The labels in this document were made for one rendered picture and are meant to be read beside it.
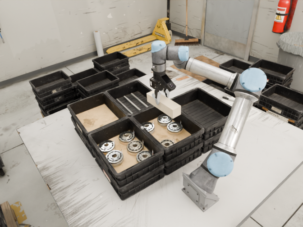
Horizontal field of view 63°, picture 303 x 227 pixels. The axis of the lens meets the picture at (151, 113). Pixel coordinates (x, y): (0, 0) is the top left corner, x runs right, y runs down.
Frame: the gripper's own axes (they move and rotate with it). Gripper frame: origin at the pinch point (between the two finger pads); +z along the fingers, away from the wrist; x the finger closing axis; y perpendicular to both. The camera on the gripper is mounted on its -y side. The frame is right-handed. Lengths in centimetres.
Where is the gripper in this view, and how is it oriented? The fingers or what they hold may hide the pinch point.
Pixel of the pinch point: (162, 101)
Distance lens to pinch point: 147.8
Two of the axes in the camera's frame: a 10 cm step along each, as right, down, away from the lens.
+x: -7.9, 4.0, -4.7
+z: 0.6, 8.0, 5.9
